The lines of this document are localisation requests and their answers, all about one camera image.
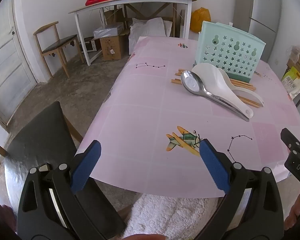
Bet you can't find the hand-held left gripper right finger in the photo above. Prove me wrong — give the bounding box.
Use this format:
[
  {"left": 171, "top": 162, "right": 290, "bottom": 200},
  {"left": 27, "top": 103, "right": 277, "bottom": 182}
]
[{"left": 194, "top": 139, "right": 284, "bottom": 240}]

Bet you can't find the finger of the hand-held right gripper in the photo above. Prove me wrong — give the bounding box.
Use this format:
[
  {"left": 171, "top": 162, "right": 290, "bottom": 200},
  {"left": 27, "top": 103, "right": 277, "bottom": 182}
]
[{"left": 280, "top": 128, "right": 300, "bottom": 152}]

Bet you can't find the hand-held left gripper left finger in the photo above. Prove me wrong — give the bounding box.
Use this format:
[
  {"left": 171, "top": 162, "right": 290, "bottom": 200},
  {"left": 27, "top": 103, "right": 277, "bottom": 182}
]
[{"left": 17, "top": 140, "right": 110, "bottom": 240}]

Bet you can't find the pile of wooden chopsticks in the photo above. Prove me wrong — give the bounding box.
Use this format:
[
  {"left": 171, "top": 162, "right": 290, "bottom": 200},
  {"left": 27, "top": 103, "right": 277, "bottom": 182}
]
[{"left": 171, "top": 68, "right": 262, "bottom": 108}]

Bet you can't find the cream rice paddle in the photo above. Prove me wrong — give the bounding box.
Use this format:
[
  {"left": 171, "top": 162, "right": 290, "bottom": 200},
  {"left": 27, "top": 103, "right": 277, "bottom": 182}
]
[{"left": 230, "top": 85, "right": 265, "bottom": 108}]

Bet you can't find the white plastic ladle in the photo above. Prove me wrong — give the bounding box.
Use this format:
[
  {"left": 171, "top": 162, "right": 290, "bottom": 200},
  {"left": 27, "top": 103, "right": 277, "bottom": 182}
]
[{"left": 191, "top": 63, "right": 254, "bottom": 118}]

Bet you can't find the large metal ladle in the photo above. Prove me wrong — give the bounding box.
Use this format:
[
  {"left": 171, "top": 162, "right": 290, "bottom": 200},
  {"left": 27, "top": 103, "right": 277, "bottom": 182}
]
[{"left": 181, "top": 70, "right": 250, "bottom": 122}]

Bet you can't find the teal star-cut utensil holder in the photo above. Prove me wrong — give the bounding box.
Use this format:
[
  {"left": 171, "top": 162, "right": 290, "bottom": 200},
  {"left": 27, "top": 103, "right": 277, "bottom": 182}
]
[{"left": 195, "top": 21, "right": 267, "bottom": 83}]

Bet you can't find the person's right hand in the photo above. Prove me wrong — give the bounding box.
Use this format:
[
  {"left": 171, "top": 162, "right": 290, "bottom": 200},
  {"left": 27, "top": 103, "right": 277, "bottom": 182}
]
[{"left": 284, "top": 187, "right": 300, "bottom": 231}]

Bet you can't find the yellow and white rice bag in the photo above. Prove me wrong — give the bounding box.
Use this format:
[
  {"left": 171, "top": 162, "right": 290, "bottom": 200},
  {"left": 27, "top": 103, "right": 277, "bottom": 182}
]
[{"left": 281, "top": 66, "right": 300, "bottom": 100}]

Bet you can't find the wooden chair with black seat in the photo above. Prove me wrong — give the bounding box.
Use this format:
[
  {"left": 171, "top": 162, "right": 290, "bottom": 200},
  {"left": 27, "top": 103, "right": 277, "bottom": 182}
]
[{"left": 0, "top": 101, "right": 84, "bottom": 205}]

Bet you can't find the white fluffy cloth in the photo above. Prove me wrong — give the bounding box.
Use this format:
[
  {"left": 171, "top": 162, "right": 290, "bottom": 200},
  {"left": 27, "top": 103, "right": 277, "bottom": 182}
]
[{"left": 122, "top": 194, "right": 243, "bottom": 240}]

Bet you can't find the white toaster oven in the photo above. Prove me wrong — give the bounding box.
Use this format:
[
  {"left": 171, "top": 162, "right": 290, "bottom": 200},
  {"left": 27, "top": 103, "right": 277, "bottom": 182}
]
[{"left": 83, "top": 37, "right": 103, "bottom": 55}]

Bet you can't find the brown cardboard box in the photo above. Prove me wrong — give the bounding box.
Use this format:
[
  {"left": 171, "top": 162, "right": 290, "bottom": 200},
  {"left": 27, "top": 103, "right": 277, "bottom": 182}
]
[{"left": 100, "top": 34, "right": 126, "bottom": 61}]

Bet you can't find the wooden chair with dark seat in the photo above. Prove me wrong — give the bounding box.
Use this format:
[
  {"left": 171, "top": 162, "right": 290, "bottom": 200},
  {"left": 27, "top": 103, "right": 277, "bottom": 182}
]
[{"left": 33, "top": 21, "right": 85, "bottom": 78}]

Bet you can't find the white door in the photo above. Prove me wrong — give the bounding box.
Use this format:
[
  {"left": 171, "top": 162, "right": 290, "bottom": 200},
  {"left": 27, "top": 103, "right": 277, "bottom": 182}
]
[{"left": 0, "top": 0, "right": 37, "bottom": 133}]

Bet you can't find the grey refrigerator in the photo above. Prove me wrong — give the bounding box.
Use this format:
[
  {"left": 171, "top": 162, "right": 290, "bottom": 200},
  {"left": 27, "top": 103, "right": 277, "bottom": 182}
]
[{"left": 249, "top": 0, "right": 283, "bottom": 63}]

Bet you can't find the silver wrapped box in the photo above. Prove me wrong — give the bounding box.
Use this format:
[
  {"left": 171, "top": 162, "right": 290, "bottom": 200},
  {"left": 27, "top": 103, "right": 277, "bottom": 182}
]
[{"left": 93, "top": 22, "right": 124, "bottom": 39}]

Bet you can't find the yellow plastic bag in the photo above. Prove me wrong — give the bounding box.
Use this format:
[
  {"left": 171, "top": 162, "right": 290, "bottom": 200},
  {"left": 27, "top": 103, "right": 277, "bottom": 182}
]
[{"left": 190, "top": 7, "right": 212, "bottom": 33}]

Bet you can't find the white sack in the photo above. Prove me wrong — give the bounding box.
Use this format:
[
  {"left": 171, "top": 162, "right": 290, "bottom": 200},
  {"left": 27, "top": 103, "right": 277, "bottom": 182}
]
[{"left": 129, "top": 17, "right": 173, "bottom": 55}]

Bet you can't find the flattened cardboard box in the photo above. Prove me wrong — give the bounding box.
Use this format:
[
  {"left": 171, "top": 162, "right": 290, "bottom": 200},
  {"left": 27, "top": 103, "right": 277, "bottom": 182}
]
[{"left": 103, "top": 6, "right": 126, "bottom": 28}]

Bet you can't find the white desk with wooden top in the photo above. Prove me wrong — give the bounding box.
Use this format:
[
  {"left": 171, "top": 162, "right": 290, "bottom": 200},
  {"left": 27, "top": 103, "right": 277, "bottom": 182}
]
[{"left": 68, "top": 0, "right": 197, "bottom": 66}]

